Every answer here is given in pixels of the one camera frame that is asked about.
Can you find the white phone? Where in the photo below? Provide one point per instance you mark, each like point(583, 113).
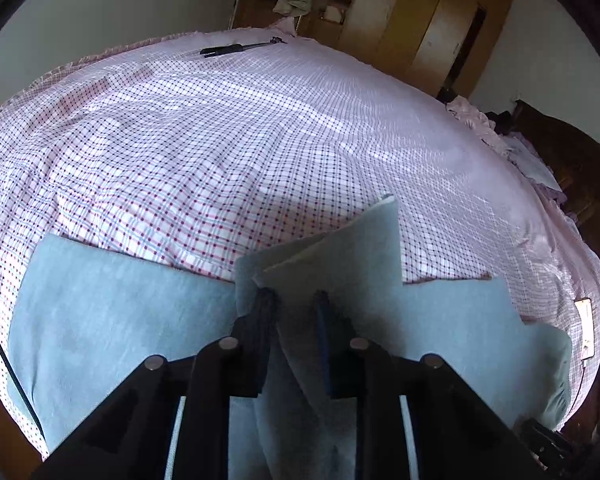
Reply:
point(585, 325)

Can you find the black selfie stick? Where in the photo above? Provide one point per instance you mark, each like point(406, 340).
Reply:
point(225, 50)

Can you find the lilac pillow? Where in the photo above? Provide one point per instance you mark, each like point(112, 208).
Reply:
point(532, 165)

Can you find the dark wooden headboard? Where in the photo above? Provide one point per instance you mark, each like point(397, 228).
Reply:
point(580, 160)

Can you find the pink ruffled cloth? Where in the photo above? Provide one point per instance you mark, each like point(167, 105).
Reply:
point(472, 120)

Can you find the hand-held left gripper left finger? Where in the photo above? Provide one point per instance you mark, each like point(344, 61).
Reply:
point(260, 342)

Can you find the wooden wardrobe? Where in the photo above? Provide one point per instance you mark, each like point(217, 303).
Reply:
point(405, 20)

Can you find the checked pink bed sheet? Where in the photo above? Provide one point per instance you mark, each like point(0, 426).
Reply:
point(230, 135)

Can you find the black object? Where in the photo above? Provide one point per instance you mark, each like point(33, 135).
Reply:
point(545, 440)

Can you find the light blue towel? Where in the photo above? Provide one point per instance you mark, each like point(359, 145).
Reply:
point(105, 300)

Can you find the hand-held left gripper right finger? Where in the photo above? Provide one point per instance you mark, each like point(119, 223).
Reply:
point(325, 345)

